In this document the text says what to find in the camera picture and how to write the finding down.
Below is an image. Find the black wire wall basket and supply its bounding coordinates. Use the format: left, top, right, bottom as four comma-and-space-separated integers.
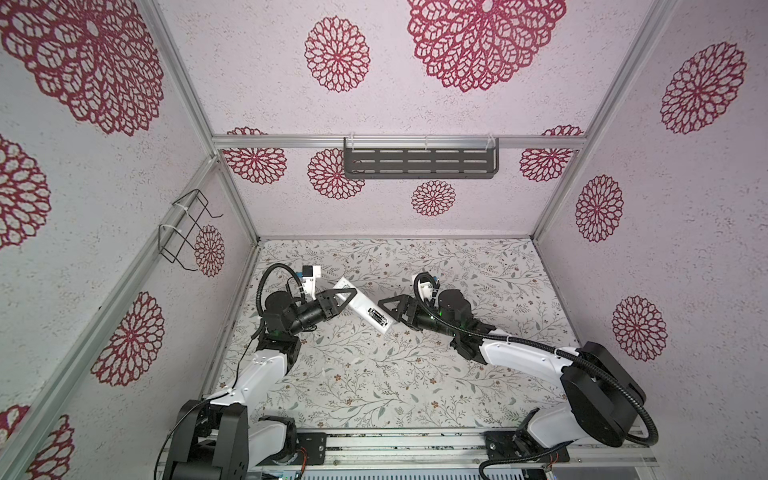
156, 188, 222, 272

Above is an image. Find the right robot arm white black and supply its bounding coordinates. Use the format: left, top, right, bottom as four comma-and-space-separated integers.
368, 289, 659, 448

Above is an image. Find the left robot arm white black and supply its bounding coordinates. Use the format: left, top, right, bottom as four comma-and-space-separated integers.
162, 287, 358, 479

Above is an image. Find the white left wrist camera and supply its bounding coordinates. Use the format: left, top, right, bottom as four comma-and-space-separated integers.
298, 265, 322, 300

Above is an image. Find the white remote control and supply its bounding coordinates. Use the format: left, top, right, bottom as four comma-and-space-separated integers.
333, 277, 395, 335

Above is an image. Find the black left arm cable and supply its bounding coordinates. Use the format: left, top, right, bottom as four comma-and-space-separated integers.
255, 263, 307, 319

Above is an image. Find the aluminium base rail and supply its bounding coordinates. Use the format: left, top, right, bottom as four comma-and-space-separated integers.
235, 428, 658, 475

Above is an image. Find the dark metal wall shelf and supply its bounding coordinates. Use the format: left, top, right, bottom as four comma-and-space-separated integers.
342, 138, 499, 180

